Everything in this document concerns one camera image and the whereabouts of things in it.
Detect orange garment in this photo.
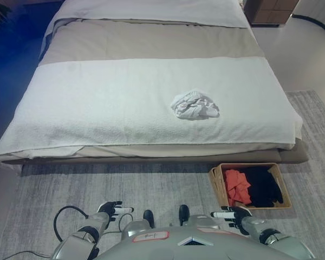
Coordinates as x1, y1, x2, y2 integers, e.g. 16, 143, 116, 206
223, 169, 252, 207

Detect wicker laundry basket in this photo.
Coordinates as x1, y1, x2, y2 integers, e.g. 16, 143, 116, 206
207, 162, 292, 210

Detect silver right robot leg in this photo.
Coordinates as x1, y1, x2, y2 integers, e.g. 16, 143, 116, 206
178, 204, 230, 231

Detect thin floor cable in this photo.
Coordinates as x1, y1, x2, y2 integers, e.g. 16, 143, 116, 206
0, 249, 55, 258

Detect silver left robot leg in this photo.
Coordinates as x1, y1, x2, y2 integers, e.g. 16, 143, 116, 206
121, 210, 156, 237

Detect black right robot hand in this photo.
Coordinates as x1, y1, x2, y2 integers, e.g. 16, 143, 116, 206
210, 205, 253, 235

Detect black garment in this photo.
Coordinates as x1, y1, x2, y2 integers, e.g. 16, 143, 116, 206
240, 167, 284, 208

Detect crumpled white clothes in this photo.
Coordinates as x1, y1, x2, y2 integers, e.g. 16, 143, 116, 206
170, 88, 220, 121

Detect grey rug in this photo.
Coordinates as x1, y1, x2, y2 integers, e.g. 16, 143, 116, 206
0, 90, 325, 260

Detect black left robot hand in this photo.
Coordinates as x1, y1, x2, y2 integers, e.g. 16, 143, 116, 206
97, 200, 134, 222

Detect white label red border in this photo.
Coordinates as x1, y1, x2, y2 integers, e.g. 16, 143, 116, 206
132, 230, 170, 243

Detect black hose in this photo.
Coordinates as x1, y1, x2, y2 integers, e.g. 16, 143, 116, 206
291, 14, 325, 35

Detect wooden nightstand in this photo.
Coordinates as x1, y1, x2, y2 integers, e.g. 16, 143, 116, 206
243, 0, 294, 28

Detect taupe bed base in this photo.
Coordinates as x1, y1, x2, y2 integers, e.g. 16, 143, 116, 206
21, 139, 310, 177

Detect white bed sheet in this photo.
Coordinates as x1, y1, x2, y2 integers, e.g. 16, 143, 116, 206
53, 0, 250, 29

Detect white terry blanket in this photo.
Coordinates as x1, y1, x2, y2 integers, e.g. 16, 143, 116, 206
0, 56, 301, 166

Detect grey robot torso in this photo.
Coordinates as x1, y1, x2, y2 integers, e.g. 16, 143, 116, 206
97, 220, 263, 260

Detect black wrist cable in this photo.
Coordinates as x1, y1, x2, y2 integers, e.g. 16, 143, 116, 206
53, 205, 133, 242

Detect silver robot leg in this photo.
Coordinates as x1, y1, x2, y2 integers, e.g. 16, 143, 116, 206
121, 210, 156, 237
178, 204, 230, 231

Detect bed with white blanket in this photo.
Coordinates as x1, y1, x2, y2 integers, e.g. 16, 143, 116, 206
0, 0, 309, 166

